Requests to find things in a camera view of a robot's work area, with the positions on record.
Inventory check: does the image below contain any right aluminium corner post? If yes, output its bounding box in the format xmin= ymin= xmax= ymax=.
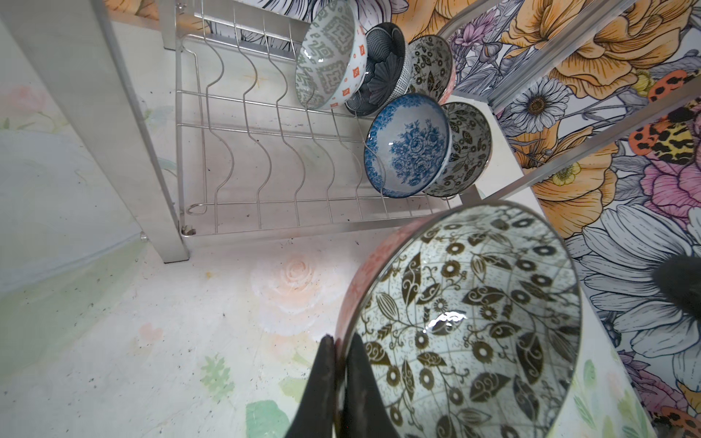
xmin=487 ymin=0 xmax=635 ymax=113

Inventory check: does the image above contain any green geometric pattern bowl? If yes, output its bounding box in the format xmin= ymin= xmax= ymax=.
xmin=295 ymin=1 xmax=367 ymax=111

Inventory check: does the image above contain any silver metal dish rack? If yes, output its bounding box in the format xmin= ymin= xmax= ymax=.
xmin=0 ymin=0 xmax=701 ymax=265

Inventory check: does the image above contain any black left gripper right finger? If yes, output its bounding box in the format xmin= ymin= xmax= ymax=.
xmin=342 ymin=334 xmax=399 ymax=438

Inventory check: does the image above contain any dark blue petal bowl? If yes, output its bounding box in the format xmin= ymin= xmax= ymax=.
xmin=345 ymin=22 xmax=412 ymax=117

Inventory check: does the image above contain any black floral pattern bowl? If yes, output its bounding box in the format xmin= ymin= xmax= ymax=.
xmin=335 ymin=202 xmax=582 ymax=437

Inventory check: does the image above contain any pink rimmed patterned bowl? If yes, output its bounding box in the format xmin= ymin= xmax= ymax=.
xmin=408 ymin=35 xmax=456 ymax=105

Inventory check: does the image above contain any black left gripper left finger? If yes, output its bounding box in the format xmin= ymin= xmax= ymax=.
xmin=285 ymin=335 xmax=336 ymax=438

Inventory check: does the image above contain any blue white floral bowl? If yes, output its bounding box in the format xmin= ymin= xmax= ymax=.
xmin=363 ymin=93 xmax=452 ymax=199

